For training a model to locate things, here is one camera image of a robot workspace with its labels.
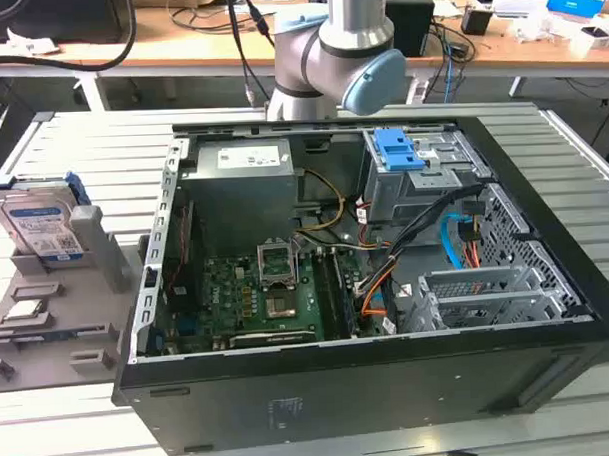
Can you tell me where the hard disk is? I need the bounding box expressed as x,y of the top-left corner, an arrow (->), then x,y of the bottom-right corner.
0,169 -> 95,265

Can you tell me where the metal disk bay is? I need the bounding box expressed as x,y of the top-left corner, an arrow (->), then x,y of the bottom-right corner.
400,265 -> 565,335

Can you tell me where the metal socket cover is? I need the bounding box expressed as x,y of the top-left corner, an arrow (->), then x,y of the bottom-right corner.
254,236 -> 301,291

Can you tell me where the black RAM slot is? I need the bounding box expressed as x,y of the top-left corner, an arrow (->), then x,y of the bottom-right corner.
312,250 -> 347,342

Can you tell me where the grey power supply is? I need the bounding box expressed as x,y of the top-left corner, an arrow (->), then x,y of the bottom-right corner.
180,137 -> 302,243

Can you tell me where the CPU socket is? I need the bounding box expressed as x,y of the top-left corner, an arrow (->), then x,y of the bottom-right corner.
263,283 -> 302,320

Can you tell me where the metal drive cage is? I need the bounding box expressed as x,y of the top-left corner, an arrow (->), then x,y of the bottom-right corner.
361,126 -> 492,237

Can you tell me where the green motherboard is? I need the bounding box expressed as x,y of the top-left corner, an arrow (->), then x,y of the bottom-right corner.
152,244 -> 390,354

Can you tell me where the black graphics card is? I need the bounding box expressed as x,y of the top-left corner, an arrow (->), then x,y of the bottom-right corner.
228,329 -> 318,350

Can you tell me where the blue plastic latch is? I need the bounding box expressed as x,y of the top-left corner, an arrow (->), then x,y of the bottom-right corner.
374,127 -> 427,172

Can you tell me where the black PC case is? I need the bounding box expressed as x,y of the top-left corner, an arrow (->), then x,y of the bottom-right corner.
102,107 -> 609,456

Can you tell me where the wooden desk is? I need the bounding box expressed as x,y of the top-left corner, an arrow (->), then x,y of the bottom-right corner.
53,0 -> 609,116

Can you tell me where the grey parts rack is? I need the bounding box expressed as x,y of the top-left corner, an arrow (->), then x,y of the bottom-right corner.
0,202 -> 156,388

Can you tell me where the black speaker box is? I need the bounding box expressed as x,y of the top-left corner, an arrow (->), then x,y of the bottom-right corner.
386,0 -> 438,59

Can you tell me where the small black box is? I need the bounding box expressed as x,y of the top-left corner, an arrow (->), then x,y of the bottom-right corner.
459,5 -> 495,36

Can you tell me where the silver CPU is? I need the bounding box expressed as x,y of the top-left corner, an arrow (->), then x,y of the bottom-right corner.
1,299 -> 49,325

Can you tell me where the dark monitor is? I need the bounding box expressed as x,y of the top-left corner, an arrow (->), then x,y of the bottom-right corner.
0,0 -> 139,49

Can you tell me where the white box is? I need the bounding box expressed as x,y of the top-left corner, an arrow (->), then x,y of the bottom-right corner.
569,24 -> 609,59

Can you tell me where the yellow wire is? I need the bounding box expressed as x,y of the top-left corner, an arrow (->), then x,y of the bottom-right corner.
291,167 -> 348,234

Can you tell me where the orange wire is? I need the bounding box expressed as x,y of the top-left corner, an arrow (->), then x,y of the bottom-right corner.
358,272 -> 390,318

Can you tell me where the black cable bundle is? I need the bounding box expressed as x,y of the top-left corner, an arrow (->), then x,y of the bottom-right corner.
351,184 -> 489,298

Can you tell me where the red wire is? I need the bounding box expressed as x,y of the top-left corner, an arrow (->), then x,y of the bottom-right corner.
164,204 -> 197,295

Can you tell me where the blue wire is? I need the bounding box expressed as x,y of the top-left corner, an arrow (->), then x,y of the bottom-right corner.
439,211 -> 482,272

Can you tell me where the thin black cable with plug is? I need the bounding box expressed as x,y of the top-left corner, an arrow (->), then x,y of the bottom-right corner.
224,0 -> 277,108

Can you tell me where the blue hanging cable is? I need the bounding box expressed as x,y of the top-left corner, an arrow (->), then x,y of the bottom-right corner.
437,21 -> 469,104

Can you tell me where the thick black cable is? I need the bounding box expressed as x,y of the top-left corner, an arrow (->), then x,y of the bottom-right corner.
0,0 -> 141,76

